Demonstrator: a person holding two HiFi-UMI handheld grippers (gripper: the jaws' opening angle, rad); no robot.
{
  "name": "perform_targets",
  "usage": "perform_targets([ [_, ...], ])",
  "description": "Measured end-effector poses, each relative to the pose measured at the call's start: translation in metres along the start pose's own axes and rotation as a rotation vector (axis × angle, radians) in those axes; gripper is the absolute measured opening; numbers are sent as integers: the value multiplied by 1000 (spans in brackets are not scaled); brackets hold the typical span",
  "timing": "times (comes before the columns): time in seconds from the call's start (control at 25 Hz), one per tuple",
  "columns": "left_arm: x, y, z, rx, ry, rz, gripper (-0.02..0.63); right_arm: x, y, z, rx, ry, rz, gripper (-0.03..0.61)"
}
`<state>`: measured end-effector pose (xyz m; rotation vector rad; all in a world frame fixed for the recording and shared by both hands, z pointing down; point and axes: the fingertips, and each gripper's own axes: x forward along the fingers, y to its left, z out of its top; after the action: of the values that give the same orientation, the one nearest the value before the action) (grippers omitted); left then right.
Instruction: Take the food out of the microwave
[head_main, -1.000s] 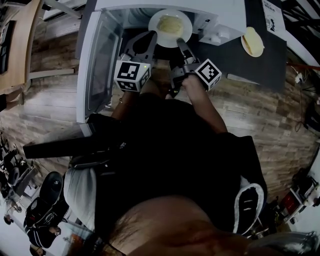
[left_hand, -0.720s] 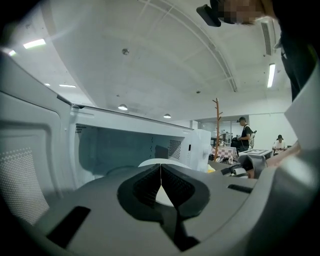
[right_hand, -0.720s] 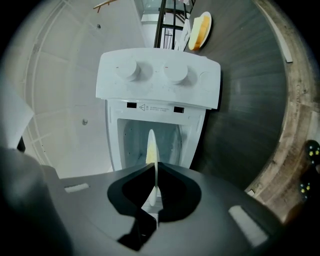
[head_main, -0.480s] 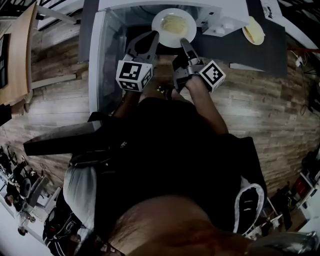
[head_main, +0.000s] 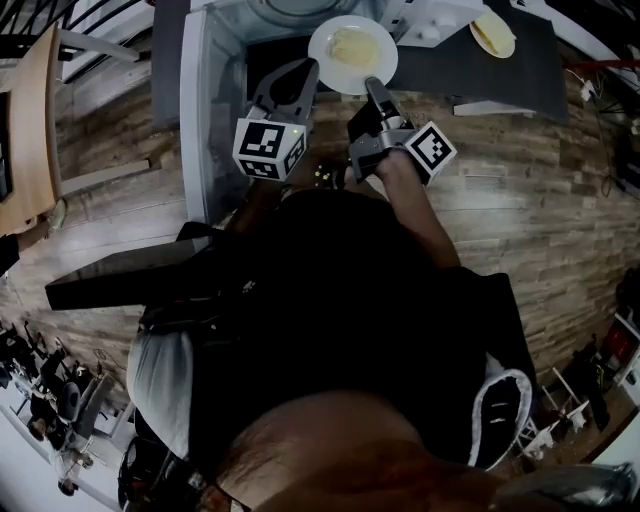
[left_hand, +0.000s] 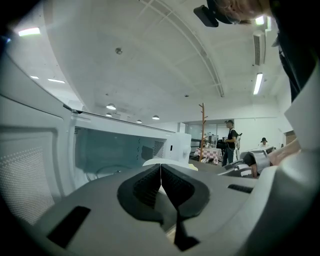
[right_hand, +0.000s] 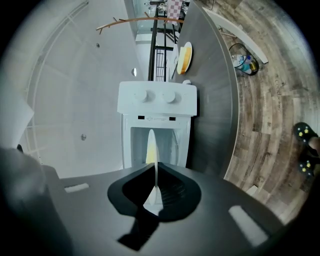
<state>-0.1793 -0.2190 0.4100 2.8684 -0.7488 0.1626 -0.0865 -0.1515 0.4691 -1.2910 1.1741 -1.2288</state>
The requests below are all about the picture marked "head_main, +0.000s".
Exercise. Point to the white metal rack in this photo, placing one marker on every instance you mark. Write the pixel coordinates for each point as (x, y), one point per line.
(555, 425)

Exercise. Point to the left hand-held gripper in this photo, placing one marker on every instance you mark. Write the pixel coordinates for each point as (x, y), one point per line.
(265, 145)

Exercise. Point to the black shoe with yellow dots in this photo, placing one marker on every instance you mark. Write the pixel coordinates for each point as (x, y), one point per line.
(324, 175)

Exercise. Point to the person's left forearm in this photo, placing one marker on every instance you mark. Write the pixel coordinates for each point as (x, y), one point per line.
(250, 210)

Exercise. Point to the red panel box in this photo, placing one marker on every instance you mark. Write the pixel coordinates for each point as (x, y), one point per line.
(615, 340)

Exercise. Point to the black backpack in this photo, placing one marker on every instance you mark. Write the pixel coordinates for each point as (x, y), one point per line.
(150, 475)

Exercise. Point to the person's black and white top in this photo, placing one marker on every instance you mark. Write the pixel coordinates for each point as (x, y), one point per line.
(325, 300)

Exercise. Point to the person's face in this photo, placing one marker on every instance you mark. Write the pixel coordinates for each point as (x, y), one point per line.
(325, 450)

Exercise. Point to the white power strip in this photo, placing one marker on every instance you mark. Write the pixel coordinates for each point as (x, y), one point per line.
(587, 90)

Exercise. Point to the grey office chair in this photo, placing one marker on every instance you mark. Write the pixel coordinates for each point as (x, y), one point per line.
(85, 405)

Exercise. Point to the white microwave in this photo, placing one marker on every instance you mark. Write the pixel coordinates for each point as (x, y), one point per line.
(200, 100)

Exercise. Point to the grey head mount rim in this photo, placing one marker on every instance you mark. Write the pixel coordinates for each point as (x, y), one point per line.
(565, 487)

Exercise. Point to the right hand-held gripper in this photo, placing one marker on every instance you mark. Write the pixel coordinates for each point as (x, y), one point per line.
(430, 152)

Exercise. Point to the white round plate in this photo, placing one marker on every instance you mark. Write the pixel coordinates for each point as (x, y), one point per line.
(350, 77)
(510, 47)

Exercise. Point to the black mounted phone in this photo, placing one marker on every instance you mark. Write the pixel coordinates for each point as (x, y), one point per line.
(125, 280)

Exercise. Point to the light wooden desk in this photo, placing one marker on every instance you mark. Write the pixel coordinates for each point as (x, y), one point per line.
(30, 150)

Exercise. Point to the wooden coat rack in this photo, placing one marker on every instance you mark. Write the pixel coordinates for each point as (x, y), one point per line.
(600, 64)

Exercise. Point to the dark grey table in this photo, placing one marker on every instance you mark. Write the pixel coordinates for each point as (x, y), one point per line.
(475, 75)

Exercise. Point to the person's right forearm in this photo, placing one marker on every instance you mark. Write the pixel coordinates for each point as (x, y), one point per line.
(415, 210)

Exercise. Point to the black metal railing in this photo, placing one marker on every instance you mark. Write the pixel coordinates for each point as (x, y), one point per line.
(30, 20)

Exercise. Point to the black picture frame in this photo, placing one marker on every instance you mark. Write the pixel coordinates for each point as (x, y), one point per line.
(5, 150)

